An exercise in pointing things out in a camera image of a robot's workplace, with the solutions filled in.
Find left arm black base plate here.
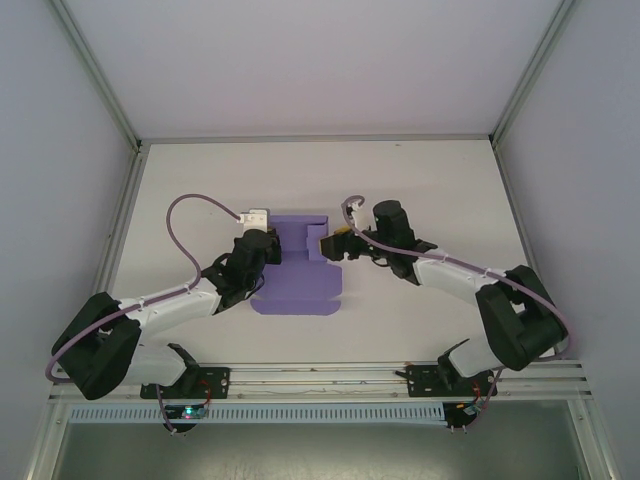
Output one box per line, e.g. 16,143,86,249
139,366,232,400

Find aluminium table side rail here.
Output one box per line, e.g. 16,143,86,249
492,142,564,361
74,144,150,364

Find purple paper box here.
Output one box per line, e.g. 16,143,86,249
249,212,346,318

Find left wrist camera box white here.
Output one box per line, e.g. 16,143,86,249
238,206,272,234

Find aluminium frame post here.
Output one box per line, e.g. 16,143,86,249
49,0,145,151
488,0,577,147

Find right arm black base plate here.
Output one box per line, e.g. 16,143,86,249
405,363,496,399

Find aluminium mounting rail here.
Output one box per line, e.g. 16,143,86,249
47,360,596,402

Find white slotted cable duct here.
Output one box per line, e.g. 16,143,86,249
67,403,447,424

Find aluminium frame crossbar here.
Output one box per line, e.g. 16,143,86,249
137,132,494,146

